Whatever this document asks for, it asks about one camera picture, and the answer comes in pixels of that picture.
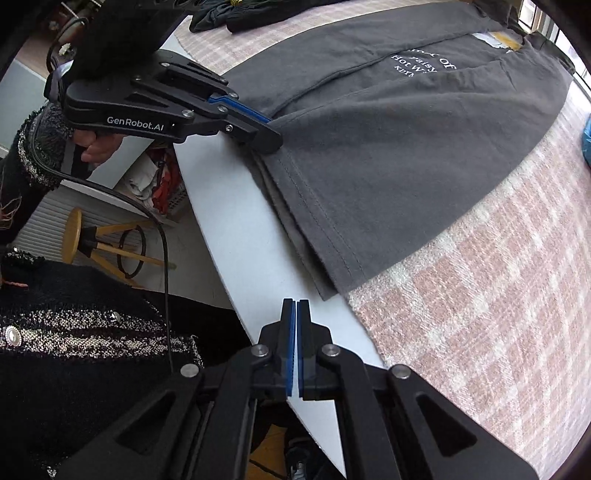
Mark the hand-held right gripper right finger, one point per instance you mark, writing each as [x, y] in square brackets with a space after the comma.
[302, 346]

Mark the black garment with yellow print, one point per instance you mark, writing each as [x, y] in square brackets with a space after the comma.
[277, 14]

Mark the round wooden stool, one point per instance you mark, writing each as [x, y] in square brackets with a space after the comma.
[74, 235]

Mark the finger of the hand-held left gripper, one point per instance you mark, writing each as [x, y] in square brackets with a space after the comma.
[207, 78]
[258, 136]

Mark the white mesh laundry basket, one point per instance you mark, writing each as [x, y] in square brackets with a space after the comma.
[175, 203]

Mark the pink plaid bedspread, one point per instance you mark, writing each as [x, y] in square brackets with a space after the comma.
[485, 323]

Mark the person's black tweed jacket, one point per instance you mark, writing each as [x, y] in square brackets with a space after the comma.
[69, 369]

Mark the grey flower print t-shirt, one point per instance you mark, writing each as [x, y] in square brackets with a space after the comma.
[392, 161]

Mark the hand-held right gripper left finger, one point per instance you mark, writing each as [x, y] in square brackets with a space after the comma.
[288, 346]

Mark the person's left hand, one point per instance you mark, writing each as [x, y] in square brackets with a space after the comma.
[101, 147]

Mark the shiny blue folded garment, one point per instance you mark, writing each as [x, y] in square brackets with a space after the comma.
[587, 143]

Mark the person's left forearm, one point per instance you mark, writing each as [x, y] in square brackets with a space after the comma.
[41, 147]

